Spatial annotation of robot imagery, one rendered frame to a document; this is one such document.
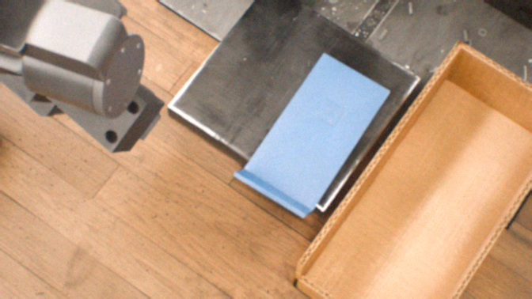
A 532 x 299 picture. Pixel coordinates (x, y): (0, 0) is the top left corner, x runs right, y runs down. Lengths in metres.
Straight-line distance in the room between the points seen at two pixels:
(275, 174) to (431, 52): 0.20
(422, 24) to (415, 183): 0.16
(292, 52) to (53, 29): 0.37
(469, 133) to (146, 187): 0.30
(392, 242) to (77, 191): 0.28
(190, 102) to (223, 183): 0.08
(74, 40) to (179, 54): 0.36
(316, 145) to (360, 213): 0.07
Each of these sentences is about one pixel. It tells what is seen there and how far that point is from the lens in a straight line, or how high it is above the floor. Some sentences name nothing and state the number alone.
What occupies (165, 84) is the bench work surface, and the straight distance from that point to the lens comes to 0.99.
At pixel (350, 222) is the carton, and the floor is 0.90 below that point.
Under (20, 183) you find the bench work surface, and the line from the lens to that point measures 0.96.
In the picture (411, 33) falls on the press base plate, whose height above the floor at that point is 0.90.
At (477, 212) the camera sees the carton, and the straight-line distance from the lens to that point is 0.96.
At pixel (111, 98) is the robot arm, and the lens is 0.67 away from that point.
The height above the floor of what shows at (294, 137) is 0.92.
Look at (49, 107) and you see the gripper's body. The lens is 0.80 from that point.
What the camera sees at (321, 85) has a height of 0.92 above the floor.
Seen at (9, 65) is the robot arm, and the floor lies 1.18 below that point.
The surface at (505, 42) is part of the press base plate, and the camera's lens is 1.04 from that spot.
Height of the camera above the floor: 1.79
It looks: 68 degrees down
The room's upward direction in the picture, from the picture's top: 6 degrees clockwise
